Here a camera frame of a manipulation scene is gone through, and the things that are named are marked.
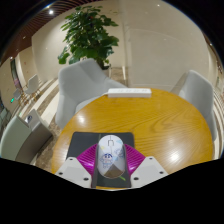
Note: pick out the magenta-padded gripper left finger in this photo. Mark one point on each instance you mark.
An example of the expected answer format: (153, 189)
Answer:
(85, 163)

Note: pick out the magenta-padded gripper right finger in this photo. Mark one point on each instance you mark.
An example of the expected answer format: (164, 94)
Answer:
(136, 163)

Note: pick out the white cartoon-print computer mouse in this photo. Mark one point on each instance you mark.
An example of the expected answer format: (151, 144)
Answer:
(111, 156)

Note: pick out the dark grey mouse pad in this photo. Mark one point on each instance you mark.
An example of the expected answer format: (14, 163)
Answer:
(83, 141)

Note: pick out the white power strip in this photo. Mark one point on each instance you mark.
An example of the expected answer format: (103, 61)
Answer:
(129, 92)

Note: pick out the grey-green chair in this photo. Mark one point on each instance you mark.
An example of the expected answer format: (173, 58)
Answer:
(13, 140)

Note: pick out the light grey shell chair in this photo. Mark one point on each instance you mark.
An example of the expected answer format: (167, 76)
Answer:
(198, 93)
(78, 86)

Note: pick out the small white chair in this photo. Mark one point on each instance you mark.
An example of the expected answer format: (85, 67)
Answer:
(32, 85)

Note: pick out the green potted plant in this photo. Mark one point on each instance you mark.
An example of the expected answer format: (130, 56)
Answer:
(88, 33)

